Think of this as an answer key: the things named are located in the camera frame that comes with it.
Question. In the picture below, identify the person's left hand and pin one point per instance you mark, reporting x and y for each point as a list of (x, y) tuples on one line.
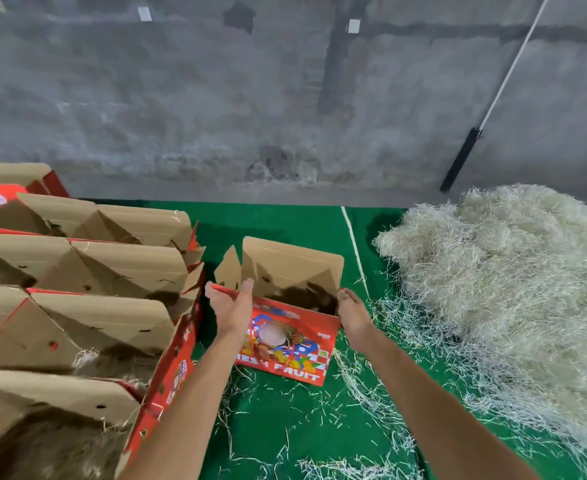
[(233, 313)]

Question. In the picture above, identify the person's right hand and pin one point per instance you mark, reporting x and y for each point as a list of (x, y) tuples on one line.
[(356, 320)]

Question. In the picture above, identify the handful of shredded paper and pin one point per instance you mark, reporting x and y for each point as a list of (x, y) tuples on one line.
[(118, 367), (53, 453)]

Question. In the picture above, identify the pile of shredded paper filler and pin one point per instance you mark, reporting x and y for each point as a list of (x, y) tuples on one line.
[(514, 285)]

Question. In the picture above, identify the group of red fruit boxes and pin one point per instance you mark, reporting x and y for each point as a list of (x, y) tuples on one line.
[(18, 175)]

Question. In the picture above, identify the person's left forearm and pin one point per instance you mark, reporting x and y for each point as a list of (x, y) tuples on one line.
[(183, 420)]

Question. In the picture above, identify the person's right forearm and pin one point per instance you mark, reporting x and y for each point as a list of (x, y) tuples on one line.
[(444, 415)]

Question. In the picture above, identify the white pole with black grip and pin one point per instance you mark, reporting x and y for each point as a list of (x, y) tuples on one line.
[(459, 160)]

